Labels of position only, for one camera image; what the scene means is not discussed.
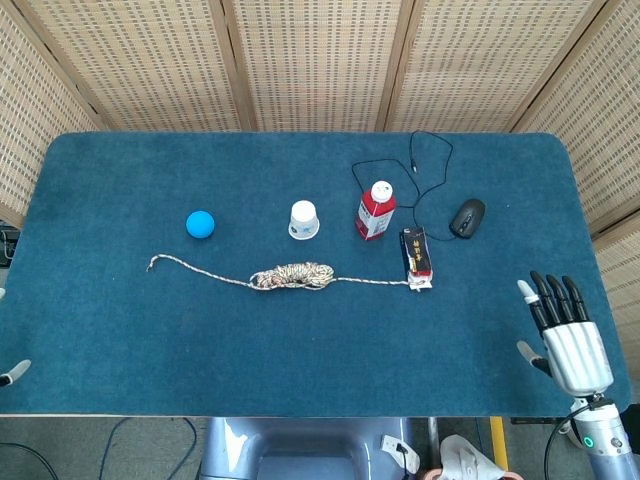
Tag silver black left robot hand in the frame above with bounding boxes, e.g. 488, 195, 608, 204
0, 287, 32, 388

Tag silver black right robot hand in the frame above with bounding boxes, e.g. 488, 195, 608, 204
516, 270, 615, 399

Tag speckled braided rope bundle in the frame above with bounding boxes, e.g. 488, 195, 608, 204
145, 253, 412, 292

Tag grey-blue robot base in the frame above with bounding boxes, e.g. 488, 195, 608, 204
199, 417, 422, 480

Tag black trouser leg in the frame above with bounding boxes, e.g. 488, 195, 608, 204
618, 403, 640, 437

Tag dark device beside table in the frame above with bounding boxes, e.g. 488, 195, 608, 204
0, 227, 19, 267

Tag blue carpet table mat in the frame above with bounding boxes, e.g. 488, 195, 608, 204
0, 131, 632, 419

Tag white sneaker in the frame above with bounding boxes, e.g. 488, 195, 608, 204
438, 434, 507, 480

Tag black computer mouse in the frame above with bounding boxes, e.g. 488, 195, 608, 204
449, 198, 487, 240

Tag dark snack packet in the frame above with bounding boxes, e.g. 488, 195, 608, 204
398, 226, 434, 292

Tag white socket panel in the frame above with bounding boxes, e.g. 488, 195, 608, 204
381, 433, 421, 474

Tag blue ball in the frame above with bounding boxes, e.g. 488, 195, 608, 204
185, 210, 216, 240

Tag red juice bottle white cap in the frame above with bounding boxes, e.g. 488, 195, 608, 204
355, 180, 397, 242

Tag white floral paper cup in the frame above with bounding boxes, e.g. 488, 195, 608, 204
288, 200, 321, 241

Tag woven bamboo folding screen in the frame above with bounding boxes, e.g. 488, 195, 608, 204
0, 0, 640, 371

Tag black floor cable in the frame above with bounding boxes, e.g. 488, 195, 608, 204
0, 442, 59, 480

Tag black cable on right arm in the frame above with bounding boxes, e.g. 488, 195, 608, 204
543, 399, 601, 480

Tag yellow post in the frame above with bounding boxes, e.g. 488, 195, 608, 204
489, 417, 509, 472

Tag blue floor cable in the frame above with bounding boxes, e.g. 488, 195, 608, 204
97, 417, 199, 480

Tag thin black mouse cable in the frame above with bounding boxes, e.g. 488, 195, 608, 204
351, 130, 459, 242

